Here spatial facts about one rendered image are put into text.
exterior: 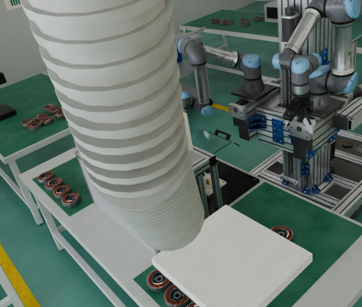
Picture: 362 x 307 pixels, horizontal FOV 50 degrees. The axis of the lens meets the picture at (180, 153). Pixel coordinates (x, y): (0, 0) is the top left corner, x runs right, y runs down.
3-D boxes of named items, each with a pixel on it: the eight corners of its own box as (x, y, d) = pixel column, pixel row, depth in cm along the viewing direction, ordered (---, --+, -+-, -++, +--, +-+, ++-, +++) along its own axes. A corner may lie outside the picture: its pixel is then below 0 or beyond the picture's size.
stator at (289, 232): (267, 245, 184) (266, 239, 182) (271, 228, 193) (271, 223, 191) (291, 248, 180) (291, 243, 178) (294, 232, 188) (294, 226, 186)
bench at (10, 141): (61, 124, 527) (42, 72, 488) (137, 171, 396) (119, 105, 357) (-20, 161, 474) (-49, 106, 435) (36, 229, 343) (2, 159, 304)
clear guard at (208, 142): (210, 134, 231) (208, 125, 228) (240, 146, 214) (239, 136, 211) (168, 159, 215) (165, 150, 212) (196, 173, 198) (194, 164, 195)
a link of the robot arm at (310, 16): (309, -12, 201) (268, 58, 186) (330, -12, 194) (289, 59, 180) (313, 7, 209) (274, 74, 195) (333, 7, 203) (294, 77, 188)
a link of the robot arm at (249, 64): (249, 80, 256) (247, 61, 249) (239, 75, 267) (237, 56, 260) (264, 75, 259) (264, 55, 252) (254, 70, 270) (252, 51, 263)
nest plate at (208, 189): (208, 174, 237) (208, 172, 237) (226, 183, 227) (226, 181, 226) (190, 186, 230) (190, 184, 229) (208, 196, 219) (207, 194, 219)
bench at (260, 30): (226, 55, 657) (221, 9, 618) (348, 77, 502) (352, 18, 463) (187, 73, 614) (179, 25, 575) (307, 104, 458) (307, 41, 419)
